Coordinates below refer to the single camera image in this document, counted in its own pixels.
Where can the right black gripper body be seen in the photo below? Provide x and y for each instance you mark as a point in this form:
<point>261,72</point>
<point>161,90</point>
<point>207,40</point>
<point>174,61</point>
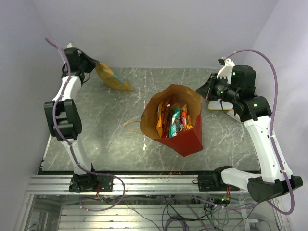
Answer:
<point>219,89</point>

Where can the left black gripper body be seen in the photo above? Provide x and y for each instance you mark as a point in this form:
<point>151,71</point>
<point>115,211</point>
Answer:
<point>87,64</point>

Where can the Doritos chip bag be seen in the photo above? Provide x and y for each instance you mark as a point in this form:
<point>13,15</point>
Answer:
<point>110,79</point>

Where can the red brown paper bag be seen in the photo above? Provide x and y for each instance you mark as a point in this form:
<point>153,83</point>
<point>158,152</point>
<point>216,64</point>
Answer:
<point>187,142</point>

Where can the orange Kettle chip bag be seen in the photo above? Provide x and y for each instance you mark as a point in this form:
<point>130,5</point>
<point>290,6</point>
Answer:
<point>162,119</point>

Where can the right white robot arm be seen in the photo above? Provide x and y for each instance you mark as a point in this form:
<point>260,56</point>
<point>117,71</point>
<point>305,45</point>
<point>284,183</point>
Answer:
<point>236,84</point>

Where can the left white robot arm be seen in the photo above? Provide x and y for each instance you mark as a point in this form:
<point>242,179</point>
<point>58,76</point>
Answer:
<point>64,121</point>

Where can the white notepad board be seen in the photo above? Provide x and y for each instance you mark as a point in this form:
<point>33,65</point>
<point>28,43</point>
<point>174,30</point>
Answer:
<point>216,105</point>

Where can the orange snack packet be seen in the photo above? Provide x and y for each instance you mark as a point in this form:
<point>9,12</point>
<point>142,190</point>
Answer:
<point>185,121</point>

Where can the teal snack packet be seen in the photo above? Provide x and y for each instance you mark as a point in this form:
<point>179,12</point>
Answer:
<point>174,128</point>

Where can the aluminium rail frame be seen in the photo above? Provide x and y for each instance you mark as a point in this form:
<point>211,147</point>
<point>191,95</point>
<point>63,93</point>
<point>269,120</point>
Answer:
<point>146,203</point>

